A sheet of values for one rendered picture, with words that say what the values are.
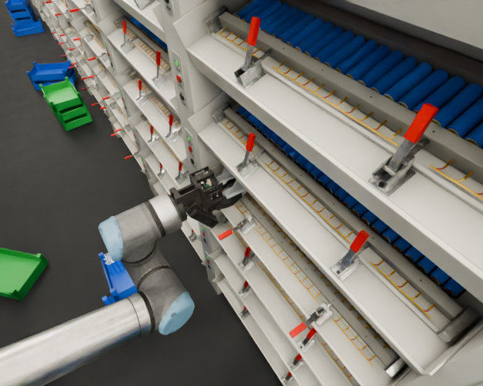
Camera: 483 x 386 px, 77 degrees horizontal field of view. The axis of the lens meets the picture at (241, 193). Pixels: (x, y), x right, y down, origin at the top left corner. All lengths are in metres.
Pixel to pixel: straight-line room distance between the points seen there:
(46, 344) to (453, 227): 0.62
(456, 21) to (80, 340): 0.66
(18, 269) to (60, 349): 1.24
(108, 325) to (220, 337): 0.81
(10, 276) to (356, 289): 1.64
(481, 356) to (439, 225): 0.14
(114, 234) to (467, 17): 0.62
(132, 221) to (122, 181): 1.36
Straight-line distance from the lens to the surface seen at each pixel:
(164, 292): 0.71
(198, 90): 0.69
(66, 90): 2.77
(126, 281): 1.52
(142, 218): 0.68
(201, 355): 1.40
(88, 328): 0.67
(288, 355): 1.07
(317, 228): 0.54
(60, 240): 1.87
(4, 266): 1.92
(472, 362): 0.43
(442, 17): 0.29
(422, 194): 0.36
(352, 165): 0.38
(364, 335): 0.66
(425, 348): 0.51
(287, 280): 0.71
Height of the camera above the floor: 1.35
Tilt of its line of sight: 48 degrees down
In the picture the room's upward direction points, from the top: straight up
